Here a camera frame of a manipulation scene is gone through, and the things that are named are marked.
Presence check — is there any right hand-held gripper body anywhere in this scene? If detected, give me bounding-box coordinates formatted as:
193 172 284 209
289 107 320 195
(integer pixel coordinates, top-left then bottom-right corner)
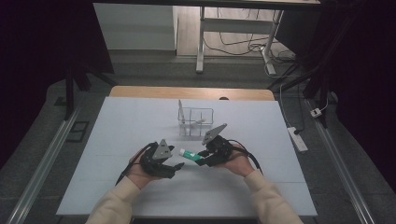
201 123 233 167

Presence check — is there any tangle of floor cables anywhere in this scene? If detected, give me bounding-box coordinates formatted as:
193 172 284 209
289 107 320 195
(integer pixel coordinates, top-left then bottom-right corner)
204 7 297 64

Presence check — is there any white table sheet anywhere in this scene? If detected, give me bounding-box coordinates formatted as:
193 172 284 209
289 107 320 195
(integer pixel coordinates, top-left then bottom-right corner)
55 96 318 217

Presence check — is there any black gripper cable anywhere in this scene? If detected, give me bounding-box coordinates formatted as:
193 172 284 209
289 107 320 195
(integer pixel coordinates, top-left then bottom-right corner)
226 139 264 175
115 142 159 187

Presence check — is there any small white adapter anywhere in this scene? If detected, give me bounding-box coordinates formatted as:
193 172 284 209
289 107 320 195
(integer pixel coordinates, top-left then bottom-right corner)
310 98 330 119

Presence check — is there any person's left hand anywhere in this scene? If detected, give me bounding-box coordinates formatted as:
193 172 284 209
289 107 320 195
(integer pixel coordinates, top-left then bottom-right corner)
126 147 163 190

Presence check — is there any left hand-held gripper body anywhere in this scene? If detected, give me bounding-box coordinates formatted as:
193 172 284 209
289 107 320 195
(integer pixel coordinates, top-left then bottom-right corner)
139 138 177 180

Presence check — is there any black tripod stand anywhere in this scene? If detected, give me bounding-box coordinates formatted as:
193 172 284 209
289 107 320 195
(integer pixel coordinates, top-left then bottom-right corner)
267 62 332 129
64 59 120 120

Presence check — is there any clear plastic organizer box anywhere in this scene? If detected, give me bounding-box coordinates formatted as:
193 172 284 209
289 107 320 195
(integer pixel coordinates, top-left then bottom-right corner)
177 106 215 138

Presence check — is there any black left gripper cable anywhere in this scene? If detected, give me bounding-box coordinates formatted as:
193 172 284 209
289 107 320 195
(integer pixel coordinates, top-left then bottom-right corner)
115 142 159 187

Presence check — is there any aluminium floor rail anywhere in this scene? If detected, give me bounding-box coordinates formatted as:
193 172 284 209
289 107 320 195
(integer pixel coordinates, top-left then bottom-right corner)
6 106 80 224
306 99 376 224

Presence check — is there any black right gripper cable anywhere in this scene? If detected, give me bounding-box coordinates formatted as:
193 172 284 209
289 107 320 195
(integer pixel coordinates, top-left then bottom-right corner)
226 139 264 175

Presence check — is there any white cabinet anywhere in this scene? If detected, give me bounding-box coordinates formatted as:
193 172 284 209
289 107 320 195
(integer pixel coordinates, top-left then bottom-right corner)
92 3 178 51

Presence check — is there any person's right hand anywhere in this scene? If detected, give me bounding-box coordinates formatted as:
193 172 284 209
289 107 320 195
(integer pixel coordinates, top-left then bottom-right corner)
218 152 256 178

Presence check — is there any black plug with cable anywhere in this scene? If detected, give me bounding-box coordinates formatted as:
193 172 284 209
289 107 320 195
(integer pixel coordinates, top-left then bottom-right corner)
292 83 305 135

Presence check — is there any white desk frame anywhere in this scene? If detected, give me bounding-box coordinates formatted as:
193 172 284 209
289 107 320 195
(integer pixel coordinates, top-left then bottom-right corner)
195 6 285 76

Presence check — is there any white power strip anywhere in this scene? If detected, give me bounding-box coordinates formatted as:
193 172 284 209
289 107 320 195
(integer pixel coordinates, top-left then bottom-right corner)
287 126 309 153

